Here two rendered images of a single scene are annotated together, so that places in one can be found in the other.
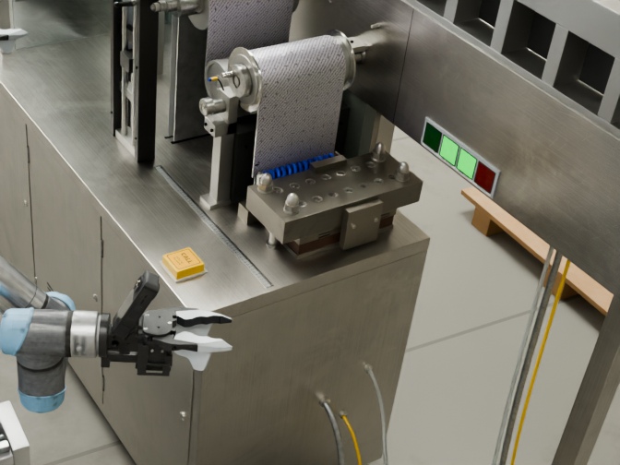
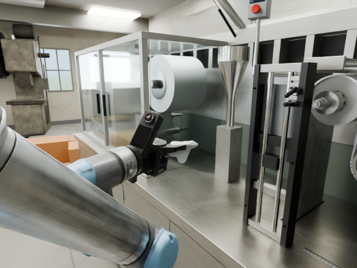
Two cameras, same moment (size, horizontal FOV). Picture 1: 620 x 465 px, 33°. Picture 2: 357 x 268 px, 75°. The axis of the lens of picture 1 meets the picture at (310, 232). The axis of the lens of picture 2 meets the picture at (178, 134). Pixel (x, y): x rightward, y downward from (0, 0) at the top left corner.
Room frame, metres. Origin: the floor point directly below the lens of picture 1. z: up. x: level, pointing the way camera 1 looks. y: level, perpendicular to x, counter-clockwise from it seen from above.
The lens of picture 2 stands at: (1.61, 0.76, 1.41)
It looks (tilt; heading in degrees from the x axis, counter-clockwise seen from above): 14 degrees down; 2
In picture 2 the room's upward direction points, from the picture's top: straight up
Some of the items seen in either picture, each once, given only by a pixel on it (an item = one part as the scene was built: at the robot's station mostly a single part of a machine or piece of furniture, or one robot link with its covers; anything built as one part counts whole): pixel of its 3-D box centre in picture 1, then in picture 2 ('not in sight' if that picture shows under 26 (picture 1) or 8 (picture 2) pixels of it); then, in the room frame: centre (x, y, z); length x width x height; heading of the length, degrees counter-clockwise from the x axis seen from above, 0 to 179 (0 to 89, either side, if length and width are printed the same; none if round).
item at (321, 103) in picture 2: (162, 5); (320, 103); (2.24, 0.41, 1.33); 0.06 x 0.03 x 0.03; 129
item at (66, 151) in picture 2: not in sight; (70, 157); (4.84, 2.49, 0.24); 1.35 x 0.92 x 0.49; 117
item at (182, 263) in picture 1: (183, 263); not in sight; (1.83, 0.27, 0.91); 0.07 x 0.07 x 0.02; 39
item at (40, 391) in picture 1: (42, 370); not in sight; (1.24, 0.41, 1.11); 0.11 x 0.08 x 0.11; 8
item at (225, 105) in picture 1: (218, 149); not in sight; (2.10, 0.24, 1.05); 0.06 x 0.05 x 0.31; 129
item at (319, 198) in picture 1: (335, 194); not in sight; (2.06, -0.05, 1.00); 0.40 x 0.16 x 0.06; 129
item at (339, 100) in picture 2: (185, 2); (330, 102); (2.28, 0.36, 1.33); 0.06 x 0.06 x 0.06; 39
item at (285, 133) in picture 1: (297, 133); not in sight; (2.13, 0.06, 1.11); 0.23 x 0.01 x 0.18; 129
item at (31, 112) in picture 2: not in sight; (24, 80); (7.33, 4.73, 1.31); 1.35 x 1.23 x 2.63; 34
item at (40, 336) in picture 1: (38, 333); not in sight; (1.22, 0.41, 1.21); 0.11 x 0.08 x 0.09; 98
